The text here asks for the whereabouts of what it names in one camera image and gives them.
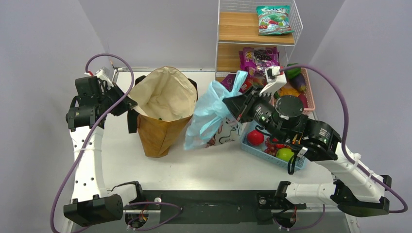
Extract pink plastic basket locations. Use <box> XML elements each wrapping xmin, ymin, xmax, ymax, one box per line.
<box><xmin>274</xmin><ymin>68</ymin><xmax>315</xmax><ymax>116</ymax></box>

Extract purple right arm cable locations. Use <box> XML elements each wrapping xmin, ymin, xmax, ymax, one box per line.
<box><xmin>274</xmin><ymin>64</ymin><xmax>409</xmax><ymax>232</ymax></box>

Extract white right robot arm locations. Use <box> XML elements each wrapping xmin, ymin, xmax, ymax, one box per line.
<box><xmin>223</xmin><ymin>90</ymin><xmax>392</xmax><ymax>217</ymax></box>

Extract red toy apple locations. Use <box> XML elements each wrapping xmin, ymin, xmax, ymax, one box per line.
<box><xmin>246</xmin><ymin>130</ymin><xmax>265</xmax><ymax>146</ymax></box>

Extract orange cloth tote bag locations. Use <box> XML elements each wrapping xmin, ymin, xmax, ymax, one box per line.
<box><xmin>127</xmin><ymin>67</ymin><xmax>198</xmax><ymax>158</ymax></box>

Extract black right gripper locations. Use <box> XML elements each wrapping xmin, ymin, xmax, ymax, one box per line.
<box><xmin>223</xmin><ymin>83</ymin><xmax>290</xmax><ymax>143</ymax></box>

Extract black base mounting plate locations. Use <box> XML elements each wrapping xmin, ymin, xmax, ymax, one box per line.
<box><xmin>125</xmin><ymin>190</ymin><xmax>307</xmax><ymax>228</ymax></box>

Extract maroon toy vegetable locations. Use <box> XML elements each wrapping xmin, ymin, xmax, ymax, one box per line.
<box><xmin>298</xmin><ymin>93</ymin><xmax>309</xmax><ymax>109</ymax></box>

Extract red toy bell pepper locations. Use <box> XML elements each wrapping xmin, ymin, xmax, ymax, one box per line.
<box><xmin>272</xmin><ymin>138</ymin><xmax>291</xmax><ymax>149</ymax></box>

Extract yellow toy bell pepper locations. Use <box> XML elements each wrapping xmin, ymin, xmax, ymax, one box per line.
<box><xmin>279</xmin><ymin>88</ymin><xmax>301</xmax><ymax>97</ymax></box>

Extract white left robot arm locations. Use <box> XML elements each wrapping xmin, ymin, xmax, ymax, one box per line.
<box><xmin>63</xmin><ymin>76</ymin><xmax>145</xmax><ymax>227</ymax></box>

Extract purple toy grapes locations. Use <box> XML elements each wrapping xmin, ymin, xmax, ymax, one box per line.
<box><xmin>263</xmin><ymin>137</ymin><xmax>278</xmax><ymax>157</ymax></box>

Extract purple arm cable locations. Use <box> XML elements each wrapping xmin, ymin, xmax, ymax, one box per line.
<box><xmin>274</xmin><ymin>64</ymin><xmax>409</xmax><ymax>232</ymax></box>
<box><xmin>50</xmin><ymin>53</ymin><xmax>183</xmax><ymax>233</ymax></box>

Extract white wire wooden shelf rack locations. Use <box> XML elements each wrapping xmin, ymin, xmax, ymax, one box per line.
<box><xmin>215</xmin><ymin>0</ymin><xmax>303</xmax><ymax>82</ymax></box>

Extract purple candy bag middle shelf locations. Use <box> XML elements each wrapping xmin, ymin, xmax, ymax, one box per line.
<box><xmin>239</xmin><ymin>47</ymin><xmax>279</xmax><ymax>77</ymax></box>

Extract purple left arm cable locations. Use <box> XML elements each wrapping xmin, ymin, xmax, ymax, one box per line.
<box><xmin>50</xmin><ymin>53</ymin><xmax>183</xmax><ymax>233</ymax></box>

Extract light blue plastic grocery bag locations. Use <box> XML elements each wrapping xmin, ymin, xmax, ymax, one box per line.
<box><xmin>184</xmin><ymin>70</ymin><xmax>247</xmax><ymax>150</ymax></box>

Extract purple toy eggplant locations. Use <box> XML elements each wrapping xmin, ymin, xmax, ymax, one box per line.
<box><xmin>289</xmin><ymin>73</ymin><xmax>307</xmax><ymax>93</ymax></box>

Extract purple candy bag bottom shelf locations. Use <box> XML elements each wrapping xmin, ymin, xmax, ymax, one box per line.
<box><xmin>220</xmin><ymin>73</ymin><xmax>236</xmax><ymax>91</ymax></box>

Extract red candy bag bottom shelf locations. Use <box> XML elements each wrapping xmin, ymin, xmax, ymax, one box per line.
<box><xmin>239</xmin><ymin>75</ymin><xmax>267</xmax><ymax>93</ymax></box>

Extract teal candy bag top right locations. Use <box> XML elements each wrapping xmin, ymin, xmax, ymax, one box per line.
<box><xmin>256</xmin><ymin>5</ymin><xmax>294</xmax><ymax>35</ymax></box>

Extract green toy apple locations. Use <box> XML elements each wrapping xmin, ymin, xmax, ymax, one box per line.
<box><xmin>276</xmin><ymin>148</ymin><xmax>294</xmax><ymax>162</ymax></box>

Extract light blue plastic basket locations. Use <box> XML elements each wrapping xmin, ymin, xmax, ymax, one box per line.
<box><xmin>240</xmin><ymin>121</ymin><xmax>306</xmax><ymax>171</ymax></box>

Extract green toy bell pepper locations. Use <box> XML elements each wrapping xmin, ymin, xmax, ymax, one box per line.
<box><xmin>285</xmin><ymin>67</ymin><xmax>301</xmax><ymax>80</ymax></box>

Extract purple candy bag shelf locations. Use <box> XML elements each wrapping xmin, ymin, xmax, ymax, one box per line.
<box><xmin>239</xmin><ymin>47</ymin><xmax>279</xmax><ymax>77</ymax></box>
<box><xmin>220</xmin><ymin>73</ymin><xmax>236</xmax><ymax>91</ymax></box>

